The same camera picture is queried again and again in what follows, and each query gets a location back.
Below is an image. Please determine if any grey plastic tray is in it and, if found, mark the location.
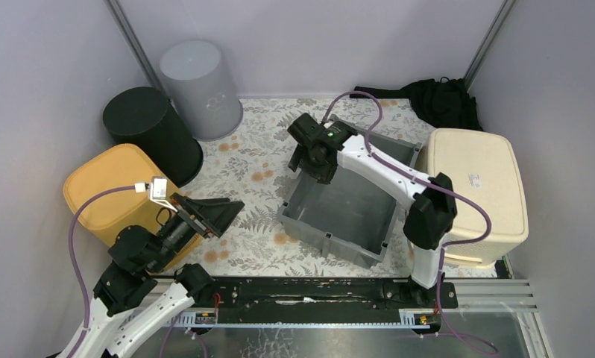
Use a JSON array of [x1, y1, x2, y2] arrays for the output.
[[278, 136, 420, 268]]

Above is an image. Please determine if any black cloth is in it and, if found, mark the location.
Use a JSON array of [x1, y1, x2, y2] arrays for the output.
[[350, 77, 483, 131]]

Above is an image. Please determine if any floral patterned table mat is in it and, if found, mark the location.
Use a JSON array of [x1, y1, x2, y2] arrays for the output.
[[181, 98, 432, 277]]

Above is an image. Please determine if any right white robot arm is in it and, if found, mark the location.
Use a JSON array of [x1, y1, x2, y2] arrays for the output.
[[288, 113, 457, 307]]

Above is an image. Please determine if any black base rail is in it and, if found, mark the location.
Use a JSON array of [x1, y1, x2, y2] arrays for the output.
[[193, 277, 459, 325]]

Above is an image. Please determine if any yellow perforated plastic basket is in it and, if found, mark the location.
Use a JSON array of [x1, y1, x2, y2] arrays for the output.
[[63, 144, 184, 248]]

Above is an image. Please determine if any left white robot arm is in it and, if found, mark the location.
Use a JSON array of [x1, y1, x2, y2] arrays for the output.
[[57, 193, 245, 357]]

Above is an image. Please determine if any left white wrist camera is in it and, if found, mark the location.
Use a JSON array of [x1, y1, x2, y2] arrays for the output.
[[134, 176, 175, 210]]

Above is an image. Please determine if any cream perforated plastic basket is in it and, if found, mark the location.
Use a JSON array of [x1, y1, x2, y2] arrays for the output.
[[415, 128, 529, 269]]

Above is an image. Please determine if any large grey plastic bin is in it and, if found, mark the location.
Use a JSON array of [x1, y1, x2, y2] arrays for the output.
[[159, 40, 244, 141]]

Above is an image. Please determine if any aluminium cable duct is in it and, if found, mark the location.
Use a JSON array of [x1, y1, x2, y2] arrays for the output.
[[154, 308, 432, 330]]

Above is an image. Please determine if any black ribbed plastic bin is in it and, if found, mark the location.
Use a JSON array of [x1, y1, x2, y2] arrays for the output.
[[102, 87, 204, 187]]

